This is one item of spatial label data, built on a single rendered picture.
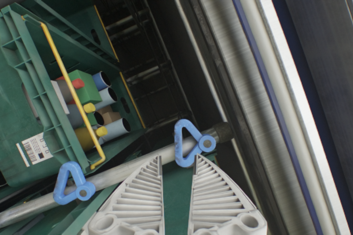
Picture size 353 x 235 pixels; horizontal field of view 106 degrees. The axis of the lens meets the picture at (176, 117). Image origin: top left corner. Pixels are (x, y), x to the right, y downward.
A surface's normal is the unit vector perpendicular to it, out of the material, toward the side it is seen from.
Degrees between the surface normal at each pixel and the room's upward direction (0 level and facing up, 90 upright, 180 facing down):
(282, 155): 90
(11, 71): 94
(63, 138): 0
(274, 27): 90
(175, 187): 94
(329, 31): 180
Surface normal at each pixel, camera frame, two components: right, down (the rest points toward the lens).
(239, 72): -0.02, 0.08
